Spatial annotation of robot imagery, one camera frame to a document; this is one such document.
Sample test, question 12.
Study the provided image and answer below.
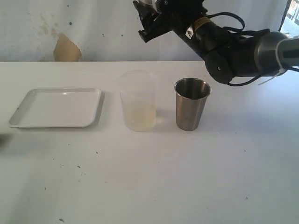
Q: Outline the stainless steel cup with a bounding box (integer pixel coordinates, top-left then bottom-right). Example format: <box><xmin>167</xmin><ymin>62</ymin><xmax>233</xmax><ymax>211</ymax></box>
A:
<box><xmin>174</xmin><ymin>77</ymin><xmax>211</xmax><ymax>131</ymax></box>

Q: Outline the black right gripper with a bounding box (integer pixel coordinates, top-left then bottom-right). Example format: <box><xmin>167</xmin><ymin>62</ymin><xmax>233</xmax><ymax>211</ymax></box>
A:
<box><xmin>133</xmin><ymin>0</ymin><xmax>207</xmax><ymax>43</ymax></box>

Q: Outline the white rectangular plastic tray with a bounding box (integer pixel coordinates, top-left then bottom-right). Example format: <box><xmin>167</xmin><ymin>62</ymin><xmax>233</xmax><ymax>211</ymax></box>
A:
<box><xmin>8</xmin><ymin>88</ymin><xmax>104</xmax><ymax>128</ymax></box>

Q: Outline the frosted translucent plastic cup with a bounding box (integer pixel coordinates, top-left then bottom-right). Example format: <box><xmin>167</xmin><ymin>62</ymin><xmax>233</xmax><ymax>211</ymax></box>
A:
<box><xmin>120</xmin><ymin>70</ymin><xmax>157</xmax><ymax>132</ymax></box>

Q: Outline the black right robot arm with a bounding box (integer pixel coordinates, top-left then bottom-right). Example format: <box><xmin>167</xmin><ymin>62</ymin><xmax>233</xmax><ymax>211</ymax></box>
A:
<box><xmin>133</xmin><ymin>0</ymin><xmax>299</xmax><ymax>86</ymax></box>

